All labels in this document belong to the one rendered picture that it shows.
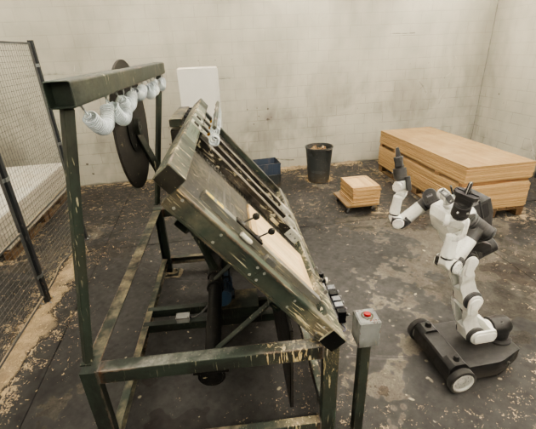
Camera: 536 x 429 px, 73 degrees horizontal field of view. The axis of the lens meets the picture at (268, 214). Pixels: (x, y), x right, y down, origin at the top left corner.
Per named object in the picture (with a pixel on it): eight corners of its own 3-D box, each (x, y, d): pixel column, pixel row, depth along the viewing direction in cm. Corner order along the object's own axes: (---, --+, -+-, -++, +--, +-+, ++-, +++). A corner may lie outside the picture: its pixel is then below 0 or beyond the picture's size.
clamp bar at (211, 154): (294, 245, 280) (318, 225, 275) (179, 132, 235) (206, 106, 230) (292, 239, 289) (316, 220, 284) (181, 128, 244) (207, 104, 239)
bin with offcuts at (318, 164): (336, 183, 658) (338, 147, 631) (309, 185, 651) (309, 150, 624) (327, 174, 705) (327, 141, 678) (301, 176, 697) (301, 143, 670)
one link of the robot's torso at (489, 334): (476, 324, 288) (480, 311, 282) (495, 343, 270) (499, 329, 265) (453, 328, 285) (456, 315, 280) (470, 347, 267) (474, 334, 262)
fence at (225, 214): (316, 305, 215) (321, 300, 214) (199, 197, 179) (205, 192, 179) (314, 300, 220) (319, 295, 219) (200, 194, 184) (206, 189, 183)
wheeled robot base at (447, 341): (478, 326, 313) (487, 294, 299) (527, 374, 266) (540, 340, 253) (410, 337, 304) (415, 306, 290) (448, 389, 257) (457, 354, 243)
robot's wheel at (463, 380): (469, 386, 263) (474, 365, 254) (473, 391, 258) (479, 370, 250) (443, 390, 260) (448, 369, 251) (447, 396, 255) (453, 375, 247)
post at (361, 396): (362, 431, 234) (371, 344, 203) (353, 432, 234) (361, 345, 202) (358, 423, 240) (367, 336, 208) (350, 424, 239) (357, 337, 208)
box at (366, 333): (379, 346, 200) (381, 322, 193) (357, 349, 199) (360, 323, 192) (371, 332, 211) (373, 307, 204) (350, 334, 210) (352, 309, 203)
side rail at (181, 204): (317, 340, 194) (333, 329, 191) (160, 204, 152) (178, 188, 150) (315, 333, 199) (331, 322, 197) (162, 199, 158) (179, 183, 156)
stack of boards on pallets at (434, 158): (522, 214, 512) (538, 161, 480) (455, 222, 497) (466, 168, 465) (424, 165, 733) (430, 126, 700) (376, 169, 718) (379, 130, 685)
